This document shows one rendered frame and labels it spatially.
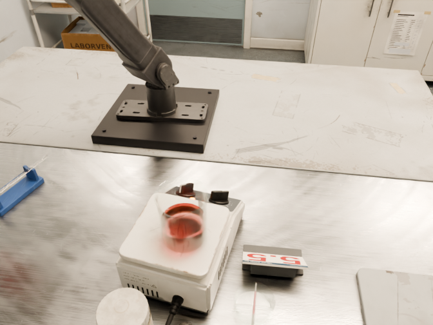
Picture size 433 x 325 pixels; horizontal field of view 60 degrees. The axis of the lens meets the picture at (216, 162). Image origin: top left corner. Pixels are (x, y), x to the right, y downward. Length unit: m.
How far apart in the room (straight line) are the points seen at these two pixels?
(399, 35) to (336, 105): 2.09
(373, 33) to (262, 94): 2.07
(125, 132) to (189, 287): 0.42
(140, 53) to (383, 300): 0.57
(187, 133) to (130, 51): 0.20
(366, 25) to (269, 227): 2.44
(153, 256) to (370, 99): 0.71
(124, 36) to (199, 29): 2.87
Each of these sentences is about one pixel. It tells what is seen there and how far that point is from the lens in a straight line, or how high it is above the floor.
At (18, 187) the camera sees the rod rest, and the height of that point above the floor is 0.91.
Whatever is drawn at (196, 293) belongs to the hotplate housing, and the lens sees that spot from 0.50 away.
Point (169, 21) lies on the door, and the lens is 3.61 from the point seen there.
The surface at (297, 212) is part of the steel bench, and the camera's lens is 0.67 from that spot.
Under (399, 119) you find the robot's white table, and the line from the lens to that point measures 0.97.
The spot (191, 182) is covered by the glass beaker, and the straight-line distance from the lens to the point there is 0.47.
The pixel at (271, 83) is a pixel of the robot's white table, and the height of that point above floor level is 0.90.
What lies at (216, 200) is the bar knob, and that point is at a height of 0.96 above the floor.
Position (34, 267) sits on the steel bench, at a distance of 0.64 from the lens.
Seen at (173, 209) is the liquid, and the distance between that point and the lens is 0.49.
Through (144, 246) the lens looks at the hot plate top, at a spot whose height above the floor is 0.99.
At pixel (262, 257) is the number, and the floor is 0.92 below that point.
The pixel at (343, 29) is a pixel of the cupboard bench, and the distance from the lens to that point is 2.93.
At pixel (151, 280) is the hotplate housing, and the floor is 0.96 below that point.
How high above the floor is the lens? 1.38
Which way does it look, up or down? 40 degrees down
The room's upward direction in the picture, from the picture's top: straight up
